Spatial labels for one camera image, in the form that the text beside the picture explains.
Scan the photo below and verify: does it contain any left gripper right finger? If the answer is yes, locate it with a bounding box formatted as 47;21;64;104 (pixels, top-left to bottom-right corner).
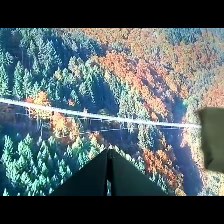
109;148;168;197

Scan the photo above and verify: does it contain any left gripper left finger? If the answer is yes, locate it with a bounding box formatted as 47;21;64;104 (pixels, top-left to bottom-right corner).
49;148;110;197

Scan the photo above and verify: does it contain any olive green garment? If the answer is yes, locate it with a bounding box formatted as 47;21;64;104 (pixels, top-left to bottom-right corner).
195;106;224;174

